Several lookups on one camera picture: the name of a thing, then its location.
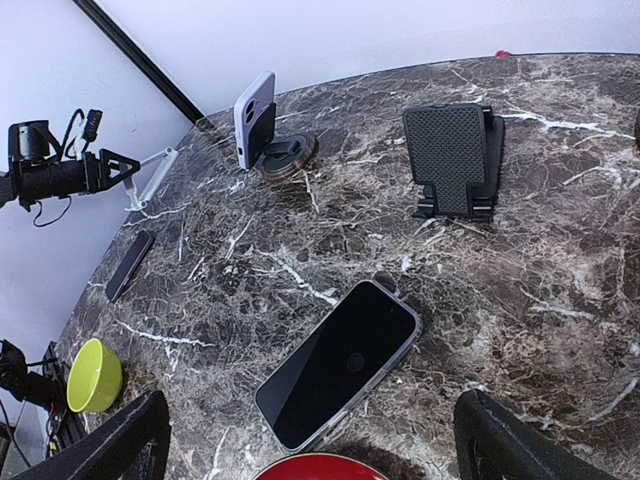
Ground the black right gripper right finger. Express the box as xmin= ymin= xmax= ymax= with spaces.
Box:
xmin=454 ymin=389 xmax=605 ymax=479

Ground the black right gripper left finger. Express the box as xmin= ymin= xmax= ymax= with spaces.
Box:
xmin=16 ymin=390 xmax=171 ymax=479

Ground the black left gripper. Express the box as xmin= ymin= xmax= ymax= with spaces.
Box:
xmin=1 ymin=149 xmax=141 ymax=208

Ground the white folding phone stand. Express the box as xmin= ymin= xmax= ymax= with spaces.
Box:
xmin=123 ymin=147 xmax=178 ymax=212

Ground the purple phone dark screen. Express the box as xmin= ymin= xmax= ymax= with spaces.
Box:
xmin=105 ymin=231 xmax=154 ymax=303

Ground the phone in clear case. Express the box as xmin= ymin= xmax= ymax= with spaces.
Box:
xmin=254 ymin=280 xmax=424 ymax=453

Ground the lavender phone on stand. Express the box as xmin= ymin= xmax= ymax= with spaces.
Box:
xmin=233 ymin=70 xmax=276 ymax=171

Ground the black folding phone stand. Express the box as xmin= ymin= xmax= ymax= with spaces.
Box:
xmin=402 ymin=103 xmax=506 ymax=223

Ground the lime green bowl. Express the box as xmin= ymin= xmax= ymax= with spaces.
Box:
xmin=66 ymin=338 xmax=123 ymax=413

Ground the red floral plate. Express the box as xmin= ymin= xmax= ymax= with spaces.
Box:
xmin=256 ymin=453 xmax=387 ymax=480

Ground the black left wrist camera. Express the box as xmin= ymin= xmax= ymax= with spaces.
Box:
xmin=8 ymin=120 xmax=50 ymax=162

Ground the black left frame post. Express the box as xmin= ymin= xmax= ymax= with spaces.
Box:
xmin=73 ymin=0 xmax=205 ymax=124

